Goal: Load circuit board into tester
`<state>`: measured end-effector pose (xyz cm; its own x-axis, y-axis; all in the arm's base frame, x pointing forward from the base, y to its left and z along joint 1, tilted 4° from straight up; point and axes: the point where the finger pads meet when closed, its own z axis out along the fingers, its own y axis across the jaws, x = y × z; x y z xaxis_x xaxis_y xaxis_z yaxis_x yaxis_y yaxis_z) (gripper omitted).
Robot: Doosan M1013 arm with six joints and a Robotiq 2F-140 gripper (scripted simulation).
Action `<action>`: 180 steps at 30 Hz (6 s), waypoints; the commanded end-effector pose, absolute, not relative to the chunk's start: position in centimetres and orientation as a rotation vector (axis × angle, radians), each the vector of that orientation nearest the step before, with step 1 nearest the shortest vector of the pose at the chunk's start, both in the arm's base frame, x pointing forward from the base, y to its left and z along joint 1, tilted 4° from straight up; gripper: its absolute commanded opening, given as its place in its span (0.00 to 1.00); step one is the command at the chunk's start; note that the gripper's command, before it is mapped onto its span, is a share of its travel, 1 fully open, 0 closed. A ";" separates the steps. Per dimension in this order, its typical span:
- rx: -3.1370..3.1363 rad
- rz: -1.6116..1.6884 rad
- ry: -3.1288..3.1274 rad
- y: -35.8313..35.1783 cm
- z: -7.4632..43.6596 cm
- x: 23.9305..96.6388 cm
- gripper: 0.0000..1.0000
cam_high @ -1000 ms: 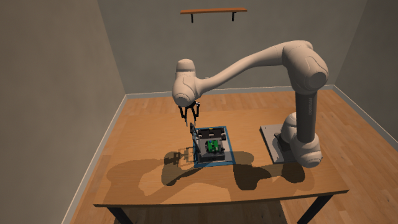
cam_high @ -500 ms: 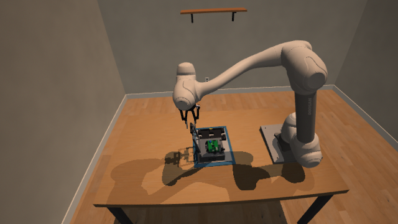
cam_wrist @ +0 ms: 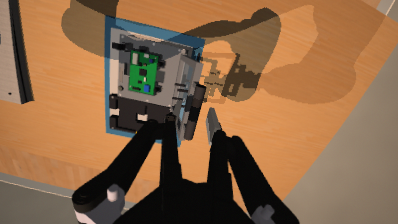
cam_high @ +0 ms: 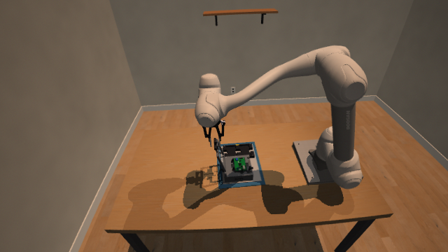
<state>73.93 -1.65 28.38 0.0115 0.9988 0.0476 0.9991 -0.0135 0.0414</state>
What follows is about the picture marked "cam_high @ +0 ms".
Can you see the green circuit board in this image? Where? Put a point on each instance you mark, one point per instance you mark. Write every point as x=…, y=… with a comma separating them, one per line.
x=239, y=164

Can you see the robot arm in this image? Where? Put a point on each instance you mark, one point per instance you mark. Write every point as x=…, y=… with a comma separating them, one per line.
x=343, y=81

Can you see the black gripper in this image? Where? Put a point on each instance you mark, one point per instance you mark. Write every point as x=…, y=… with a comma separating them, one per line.
x=218, y=131

